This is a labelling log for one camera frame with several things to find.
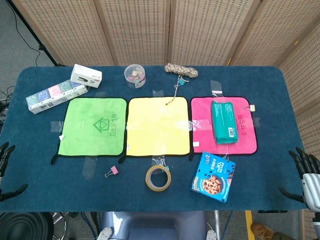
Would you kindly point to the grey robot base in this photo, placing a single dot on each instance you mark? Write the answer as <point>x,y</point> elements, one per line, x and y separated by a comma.
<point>152,226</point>

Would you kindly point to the teal binder clip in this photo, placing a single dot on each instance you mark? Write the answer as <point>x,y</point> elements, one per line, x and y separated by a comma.
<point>183,81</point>

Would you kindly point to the pink binder clip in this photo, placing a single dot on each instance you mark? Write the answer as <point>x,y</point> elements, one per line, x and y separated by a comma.
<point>113,170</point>

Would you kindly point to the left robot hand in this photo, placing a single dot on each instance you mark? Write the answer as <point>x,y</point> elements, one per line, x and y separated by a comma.
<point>5,153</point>

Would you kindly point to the black tripod stand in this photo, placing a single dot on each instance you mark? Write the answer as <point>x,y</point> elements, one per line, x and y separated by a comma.
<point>32,32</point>

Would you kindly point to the yellow tape roll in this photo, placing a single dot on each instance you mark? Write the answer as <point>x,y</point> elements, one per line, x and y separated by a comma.
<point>150,183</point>

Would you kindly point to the small clear binder clip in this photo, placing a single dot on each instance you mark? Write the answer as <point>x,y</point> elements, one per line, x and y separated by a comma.
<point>162,162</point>

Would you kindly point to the black round bin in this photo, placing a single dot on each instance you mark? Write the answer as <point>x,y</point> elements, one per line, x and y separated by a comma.
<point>25,226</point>

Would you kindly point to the wicker folding screen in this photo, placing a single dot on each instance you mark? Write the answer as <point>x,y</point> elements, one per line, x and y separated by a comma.
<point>175,30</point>

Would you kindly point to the beige binder clip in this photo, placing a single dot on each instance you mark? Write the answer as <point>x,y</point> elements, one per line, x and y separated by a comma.
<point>250,107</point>

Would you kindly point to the multicolour tissue pack box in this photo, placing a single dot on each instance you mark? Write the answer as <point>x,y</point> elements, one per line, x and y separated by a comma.
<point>55,98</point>

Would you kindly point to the white stapler box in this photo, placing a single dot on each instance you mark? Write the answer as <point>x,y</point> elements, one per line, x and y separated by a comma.
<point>86,76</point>

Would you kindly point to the yellow cloth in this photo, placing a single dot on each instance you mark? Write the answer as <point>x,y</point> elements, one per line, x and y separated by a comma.
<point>157,127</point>

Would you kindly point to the green cloth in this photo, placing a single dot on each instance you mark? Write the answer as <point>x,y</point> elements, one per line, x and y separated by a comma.
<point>92,127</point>

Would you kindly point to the teal wipes packet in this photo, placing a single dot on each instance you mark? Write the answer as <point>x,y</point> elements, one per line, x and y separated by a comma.
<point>225,122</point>

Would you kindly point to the clear jar of clips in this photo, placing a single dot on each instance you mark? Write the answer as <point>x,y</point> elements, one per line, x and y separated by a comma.
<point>135,75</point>

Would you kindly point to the blue cookie box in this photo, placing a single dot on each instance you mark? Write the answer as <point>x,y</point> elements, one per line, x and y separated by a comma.
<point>212,178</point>

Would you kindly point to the pink cloth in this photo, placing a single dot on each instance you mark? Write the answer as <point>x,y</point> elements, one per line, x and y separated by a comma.
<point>200,112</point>

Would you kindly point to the clear tape strip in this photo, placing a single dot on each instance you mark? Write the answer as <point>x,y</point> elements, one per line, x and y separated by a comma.
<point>216,87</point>
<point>89,168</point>
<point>200,125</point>
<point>57,126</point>
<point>158,93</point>

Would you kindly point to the brown shoe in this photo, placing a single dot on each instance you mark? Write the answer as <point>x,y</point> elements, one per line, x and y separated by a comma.
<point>260,230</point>

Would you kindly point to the blue table cover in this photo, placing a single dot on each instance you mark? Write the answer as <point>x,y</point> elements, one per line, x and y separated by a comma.
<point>75,190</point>

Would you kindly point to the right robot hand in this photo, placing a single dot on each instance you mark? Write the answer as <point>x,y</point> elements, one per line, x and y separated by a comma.
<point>310,185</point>

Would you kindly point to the chrome stool frame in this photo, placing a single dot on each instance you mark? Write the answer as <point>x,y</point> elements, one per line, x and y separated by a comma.
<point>60,225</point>

